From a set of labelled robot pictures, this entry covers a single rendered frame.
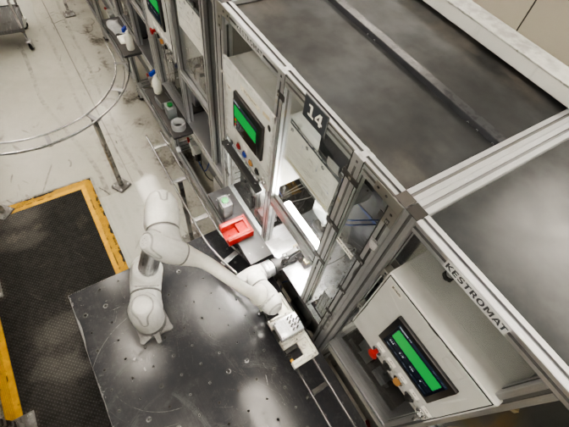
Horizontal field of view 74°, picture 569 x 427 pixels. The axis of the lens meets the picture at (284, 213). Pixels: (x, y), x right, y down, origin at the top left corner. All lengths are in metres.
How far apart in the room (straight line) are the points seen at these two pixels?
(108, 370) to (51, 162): 2.31
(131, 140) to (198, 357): 2.44
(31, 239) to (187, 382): 1.94
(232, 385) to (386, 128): 1.50
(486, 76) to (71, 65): 4.29
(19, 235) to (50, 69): 2.10
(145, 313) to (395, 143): 1.41
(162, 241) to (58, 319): 1.79
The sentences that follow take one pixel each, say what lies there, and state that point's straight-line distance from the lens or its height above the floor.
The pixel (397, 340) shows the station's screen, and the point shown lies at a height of 1.61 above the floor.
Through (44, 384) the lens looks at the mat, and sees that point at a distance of 3.10.
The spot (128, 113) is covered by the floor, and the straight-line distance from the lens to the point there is 4.29.
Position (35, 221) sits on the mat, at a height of 0.01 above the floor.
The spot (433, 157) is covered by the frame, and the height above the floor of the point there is 2.01.
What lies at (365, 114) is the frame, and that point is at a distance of 1.25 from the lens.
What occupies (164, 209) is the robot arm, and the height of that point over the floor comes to 1.49.
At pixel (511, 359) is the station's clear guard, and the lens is 1.10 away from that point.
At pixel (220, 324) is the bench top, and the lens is 2.22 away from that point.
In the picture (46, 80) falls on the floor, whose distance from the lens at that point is 4.91.
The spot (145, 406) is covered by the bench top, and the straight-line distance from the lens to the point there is 2.19.
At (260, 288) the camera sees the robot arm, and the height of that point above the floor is 1.13.
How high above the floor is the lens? 2.80
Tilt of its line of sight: 56 degrees down
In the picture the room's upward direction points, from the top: 10 degrees clockwise
